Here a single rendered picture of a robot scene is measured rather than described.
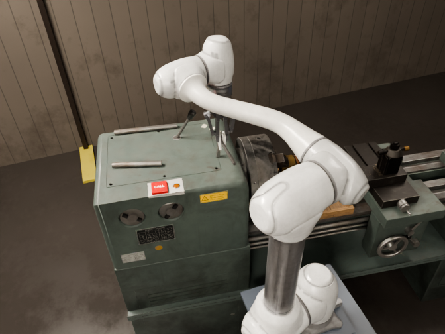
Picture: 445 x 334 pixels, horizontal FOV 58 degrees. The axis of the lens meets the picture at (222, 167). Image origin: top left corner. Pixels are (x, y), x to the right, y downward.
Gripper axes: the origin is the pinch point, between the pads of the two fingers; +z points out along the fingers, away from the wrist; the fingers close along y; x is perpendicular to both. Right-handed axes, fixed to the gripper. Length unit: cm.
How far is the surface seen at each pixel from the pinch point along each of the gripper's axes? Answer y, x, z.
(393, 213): 75, -14, 43
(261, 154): 17.5, 5.0, 13.8
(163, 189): -24.9, -12.7, 9.1
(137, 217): -36.6, -13.8, 20.2
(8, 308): -135, 39, 136
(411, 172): 105, 17, 51
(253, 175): 12.5, -1.1, 19.3
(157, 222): -29.5, -13.9, 24.5
